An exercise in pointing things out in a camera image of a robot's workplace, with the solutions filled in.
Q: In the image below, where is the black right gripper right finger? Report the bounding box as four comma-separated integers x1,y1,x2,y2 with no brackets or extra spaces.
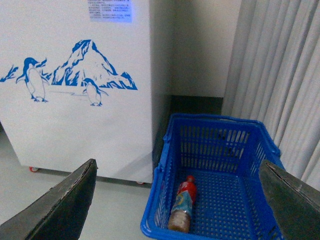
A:
259,159,320,240

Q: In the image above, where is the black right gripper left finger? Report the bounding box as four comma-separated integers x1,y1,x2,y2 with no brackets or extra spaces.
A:
0,158,98,240

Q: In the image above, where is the brown drink bottle red cap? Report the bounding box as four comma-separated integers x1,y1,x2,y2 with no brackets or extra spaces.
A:
167,175,197,233

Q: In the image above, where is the blue plastic shopping basket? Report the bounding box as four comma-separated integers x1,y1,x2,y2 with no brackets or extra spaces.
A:
140,113,283,240

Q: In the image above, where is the white vertical blinds curtain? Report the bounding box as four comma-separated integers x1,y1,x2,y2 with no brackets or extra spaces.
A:
222,0,320,189

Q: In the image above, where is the white chest freezer blue rim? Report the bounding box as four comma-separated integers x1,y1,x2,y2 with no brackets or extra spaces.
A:
0,0,154,183

